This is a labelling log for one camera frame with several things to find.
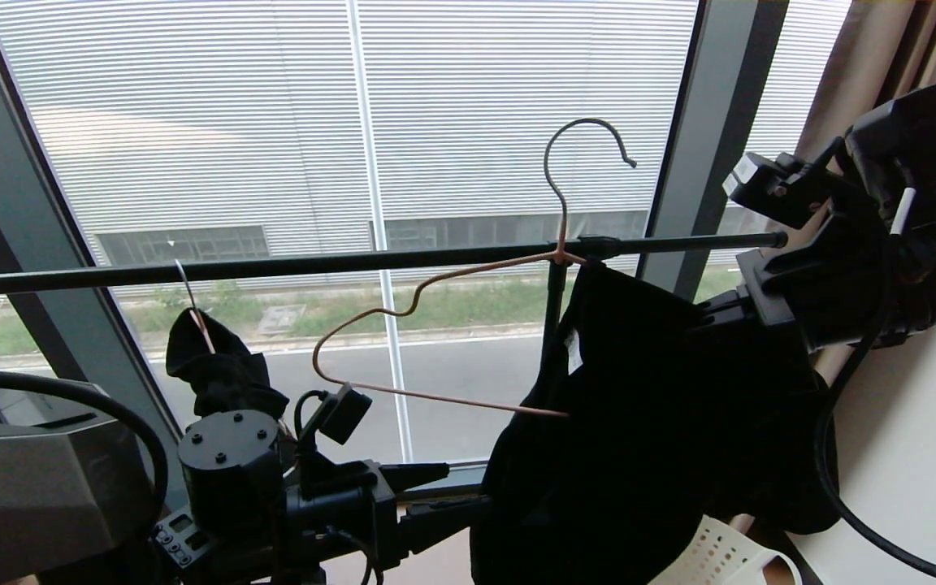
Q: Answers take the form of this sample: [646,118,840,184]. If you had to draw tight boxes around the black clothes rack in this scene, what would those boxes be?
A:
[0,232,788,375]

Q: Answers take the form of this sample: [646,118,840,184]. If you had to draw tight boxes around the brown curtain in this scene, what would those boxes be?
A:
[793,0,936,383]

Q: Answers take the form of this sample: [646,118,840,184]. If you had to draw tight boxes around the black garment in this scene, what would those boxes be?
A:
[470,260,843,585]

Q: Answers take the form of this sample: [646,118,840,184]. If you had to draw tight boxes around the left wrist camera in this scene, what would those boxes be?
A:
[295,384,373,466]

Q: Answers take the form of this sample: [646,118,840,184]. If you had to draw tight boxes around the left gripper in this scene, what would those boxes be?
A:
[285,459,489,574]

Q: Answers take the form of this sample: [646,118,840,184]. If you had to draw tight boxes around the black shorts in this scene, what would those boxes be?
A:
[166,307,290,419]

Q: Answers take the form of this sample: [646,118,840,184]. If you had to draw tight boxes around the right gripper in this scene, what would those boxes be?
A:
[736,219,936,350]

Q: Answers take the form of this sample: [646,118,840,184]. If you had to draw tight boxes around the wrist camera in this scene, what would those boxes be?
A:
[295,384,373,466]
[724,138,851,230]

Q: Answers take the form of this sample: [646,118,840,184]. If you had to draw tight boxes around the pink clothes hanger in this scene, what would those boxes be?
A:
[174,258,217,356]
[312,119,638,419]

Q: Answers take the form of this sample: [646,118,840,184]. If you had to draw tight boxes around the white laundry basket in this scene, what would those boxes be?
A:
[651,516,802,585]

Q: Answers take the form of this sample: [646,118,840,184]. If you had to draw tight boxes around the window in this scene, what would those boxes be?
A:
[0,0,851,488]

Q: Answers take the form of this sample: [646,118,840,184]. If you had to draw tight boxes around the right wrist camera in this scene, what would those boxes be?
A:
[724,138,851,230]

